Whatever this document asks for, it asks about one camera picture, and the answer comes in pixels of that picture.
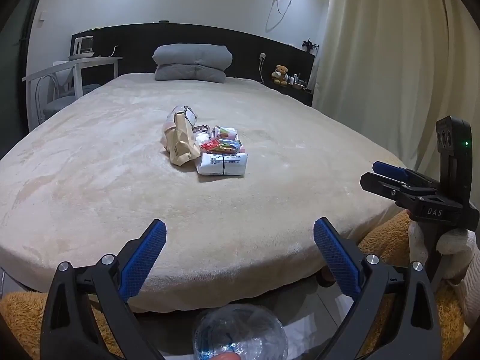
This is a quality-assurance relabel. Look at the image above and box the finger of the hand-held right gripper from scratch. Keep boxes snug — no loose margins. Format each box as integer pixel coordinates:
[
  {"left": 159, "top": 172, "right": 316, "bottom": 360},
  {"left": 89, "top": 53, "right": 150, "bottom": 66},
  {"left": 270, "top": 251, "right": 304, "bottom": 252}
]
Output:
[
  {"left": 359, "top": 172, "right": 442, "bottom": 210},
  {"left": 372, "top": 160, "right": 442, "bottom": 189}
]

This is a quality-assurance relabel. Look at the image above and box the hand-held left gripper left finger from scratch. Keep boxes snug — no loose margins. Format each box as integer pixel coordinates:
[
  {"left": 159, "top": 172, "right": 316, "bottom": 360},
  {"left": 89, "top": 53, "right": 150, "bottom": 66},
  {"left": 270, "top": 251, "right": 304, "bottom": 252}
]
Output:
[{"left": 40, "top": 218, "right": 177, "bottom": 360}]

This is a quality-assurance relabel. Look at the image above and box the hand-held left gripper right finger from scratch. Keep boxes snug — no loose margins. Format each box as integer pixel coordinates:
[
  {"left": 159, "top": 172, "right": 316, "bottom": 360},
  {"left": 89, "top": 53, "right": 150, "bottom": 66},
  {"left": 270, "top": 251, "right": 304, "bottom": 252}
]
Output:
[{"left": 313, "top": 217, "right": 443, "bottom": 360}]

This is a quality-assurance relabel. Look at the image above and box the white packet with black band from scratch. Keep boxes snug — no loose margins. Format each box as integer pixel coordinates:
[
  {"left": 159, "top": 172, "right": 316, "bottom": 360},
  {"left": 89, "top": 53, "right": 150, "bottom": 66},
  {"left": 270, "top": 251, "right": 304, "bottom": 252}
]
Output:
[{"left": 196, "top": 152, "right": 249, "bottom": 178}]

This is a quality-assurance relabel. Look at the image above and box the clear plastic bag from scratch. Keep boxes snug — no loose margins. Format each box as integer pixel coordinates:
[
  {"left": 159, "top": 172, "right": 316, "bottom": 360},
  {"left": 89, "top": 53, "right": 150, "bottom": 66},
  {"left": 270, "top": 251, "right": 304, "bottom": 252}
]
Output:
[{"left": 192, "top": 304, "right": 289, "bottom": 360}]

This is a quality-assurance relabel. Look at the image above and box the brown paper bag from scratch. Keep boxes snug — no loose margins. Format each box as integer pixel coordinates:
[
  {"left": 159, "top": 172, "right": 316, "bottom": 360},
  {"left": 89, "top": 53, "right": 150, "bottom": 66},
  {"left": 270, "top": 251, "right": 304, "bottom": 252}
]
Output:
[{"left": 167, "top": 112, "right": 203, "bottom": 166}]

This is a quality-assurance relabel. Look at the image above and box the clear plastic container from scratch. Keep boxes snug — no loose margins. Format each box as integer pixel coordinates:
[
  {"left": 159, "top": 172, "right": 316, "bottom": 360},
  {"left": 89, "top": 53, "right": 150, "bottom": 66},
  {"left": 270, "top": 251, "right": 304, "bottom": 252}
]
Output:
[{"left": 162, "top": 105, "right": 197, "bottom": 147}]

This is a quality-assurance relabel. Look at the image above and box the white snack packet colourful print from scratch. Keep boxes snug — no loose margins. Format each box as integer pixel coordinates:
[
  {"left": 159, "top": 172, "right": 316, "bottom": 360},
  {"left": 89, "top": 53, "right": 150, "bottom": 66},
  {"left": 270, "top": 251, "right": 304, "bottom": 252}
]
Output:
[{"left": 211, "top": 125, "right": 239, "bottom": 141}]

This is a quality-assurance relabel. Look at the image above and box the person's right forearm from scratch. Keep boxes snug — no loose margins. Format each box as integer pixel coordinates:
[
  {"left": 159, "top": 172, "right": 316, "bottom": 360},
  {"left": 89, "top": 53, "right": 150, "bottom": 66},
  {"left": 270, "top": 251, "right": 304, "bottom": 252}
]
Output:
[{"left": 452, "top": 259, "right": 480, "bottom": 329}]

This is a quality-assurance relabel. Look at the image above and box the person's right hand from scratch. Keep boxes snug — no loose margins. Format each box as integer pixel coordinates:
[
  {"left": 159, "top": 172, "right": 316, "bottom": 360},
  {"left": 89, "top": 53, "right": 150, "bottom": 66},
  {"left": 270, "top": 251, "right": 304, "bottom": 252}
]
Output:
[{"left": 409, "top": 220, "right": 480, "bottom": 283}]

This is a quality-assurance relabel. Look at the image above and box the person's right fuzzy brown leg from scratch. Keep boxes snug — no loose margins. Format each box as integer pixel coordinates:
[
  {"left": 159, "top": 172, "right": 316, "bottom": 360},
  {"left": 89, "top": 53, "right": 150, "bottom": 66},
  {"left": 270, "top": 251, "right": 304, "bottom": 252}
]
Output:
[{"left": 358, "top": 210, "right": 467, "bottom": 360}]

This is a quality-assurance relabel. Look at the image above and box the person's fuzzy brown leg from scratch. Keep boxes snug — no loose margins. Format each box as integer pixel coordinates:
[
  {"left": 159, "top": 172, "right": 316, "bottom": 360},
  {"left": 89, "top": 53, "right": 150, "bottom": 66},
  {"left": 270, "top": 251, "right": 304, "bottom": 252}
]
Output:
[
  {"left": 358, "top": 210, "right": 467, "bottom": 360},
  {"left": 0, "top": 290, "right": 124, "bottom": 360}
]

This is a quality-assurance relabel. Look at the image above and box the bed with beige blanket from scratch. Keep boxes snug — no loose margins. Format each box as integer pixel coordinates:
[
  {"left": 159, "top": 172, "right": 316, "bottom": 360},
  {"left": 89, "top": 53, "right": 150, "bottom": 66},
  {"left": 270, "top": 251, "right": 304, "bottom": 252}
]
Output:
[{"left": 0, "top": 71, "right": 415, "bottom": 314}]

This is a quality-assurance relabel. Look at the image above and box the cream curtain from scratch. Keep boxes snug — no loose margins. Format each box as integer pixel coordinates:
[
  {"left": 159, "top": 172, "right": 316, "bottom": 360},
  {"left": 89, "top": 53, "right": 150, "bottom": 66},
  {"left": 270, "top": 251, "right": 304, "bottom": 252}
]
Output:
[{"left": 311, "top": 0, "right": 480, "bottom": 181}]

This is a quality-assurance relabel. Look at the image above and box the group of small bottles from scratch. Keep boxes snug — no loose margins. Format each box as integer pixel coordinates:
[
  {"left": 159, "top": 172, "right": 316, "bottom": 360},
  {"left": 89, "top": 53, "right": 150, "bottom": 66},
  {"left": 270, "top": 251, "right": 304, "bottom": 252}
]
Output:
[{"left": 289, "top": 73, "right": 314, "bottom": 92}]

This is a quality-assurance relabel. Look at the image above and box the person's left fuzzy brown leg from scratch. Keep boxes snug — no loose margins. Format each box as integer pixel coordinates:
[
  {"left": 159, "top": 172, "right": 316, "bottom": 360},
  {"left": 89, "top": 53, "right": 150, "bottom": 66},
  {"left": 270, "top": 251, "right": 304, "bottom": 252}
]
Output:
[{"left": 0, "top": 290, "right": 124, "bottom": 360}]

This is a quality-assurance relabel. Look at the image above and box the brown teddy bear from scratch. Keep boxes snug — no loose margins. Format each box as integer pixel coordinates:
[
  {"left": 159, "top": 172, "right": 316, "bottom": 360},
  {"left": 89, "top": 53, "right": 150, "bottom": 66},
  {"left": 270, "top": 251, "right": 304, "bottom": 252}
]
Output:
[{"left": 272, "top": 64, "right": 290, "bottom": 86}]

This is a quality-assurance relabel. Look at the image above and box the grey chair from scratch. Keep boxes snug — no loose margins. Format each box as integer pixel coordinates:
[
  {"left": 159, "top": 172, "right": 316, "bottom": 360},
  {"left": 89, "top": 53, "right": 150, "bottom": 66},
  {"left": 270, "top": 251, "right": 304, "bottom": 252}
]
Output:
[{"left": 35, "top": 69, "right": 102, "bottom": 124}]

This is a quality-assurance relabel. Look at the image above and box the black headboard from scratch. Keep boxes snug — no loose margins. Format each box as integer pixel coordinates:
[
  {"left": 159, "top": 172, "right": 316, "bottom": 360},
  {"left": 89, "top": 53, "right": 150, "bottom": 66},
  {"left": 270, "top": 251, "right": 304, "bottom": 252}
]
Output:
[{"left": 71, "top": 22, "right": 316, "bottom": 107}]

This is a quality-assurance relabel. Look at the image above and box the folded grey duvet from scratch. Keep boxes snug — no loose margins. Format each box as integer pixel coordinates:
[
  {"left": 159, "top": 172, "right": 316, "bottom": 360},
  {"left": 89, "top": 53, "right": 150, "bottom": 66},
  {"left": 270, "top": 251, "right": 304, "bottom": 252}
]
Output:
[{"left": 152, "top": 44, "right": 233, "bottom": 83}]

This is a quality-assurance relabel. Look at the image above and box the white desk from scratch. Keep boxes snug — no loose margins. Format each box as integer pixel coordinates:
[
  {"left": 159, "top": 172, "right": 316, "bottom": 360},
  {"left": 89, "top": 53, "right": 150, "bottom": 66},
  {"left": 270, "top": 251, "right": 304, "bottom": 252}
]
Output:
[{"left": 22, "top": 56, "right": 124, "bottom": 132}]

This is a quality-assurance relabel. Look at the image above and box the white humidifier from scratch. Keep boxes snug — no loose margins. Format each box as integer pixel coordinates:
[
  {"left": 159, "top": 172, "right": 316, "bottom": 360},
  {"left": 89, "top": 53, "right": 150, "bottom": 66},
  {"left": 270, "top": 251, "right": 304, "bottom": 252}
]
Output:
[{"left": 68, "top": 35, "right": 96, "bottom": 61}]

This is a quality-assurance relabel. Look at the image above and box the white power cable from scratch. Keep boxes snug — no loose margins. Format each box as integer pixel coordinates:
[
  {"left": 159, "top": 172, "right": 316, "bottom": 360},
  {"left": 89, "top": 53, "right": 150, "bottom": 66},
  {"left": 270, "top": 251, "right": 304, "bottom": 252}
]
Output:
[{"left": 265, "top": 0, "right": 301, "bottom": 32}]

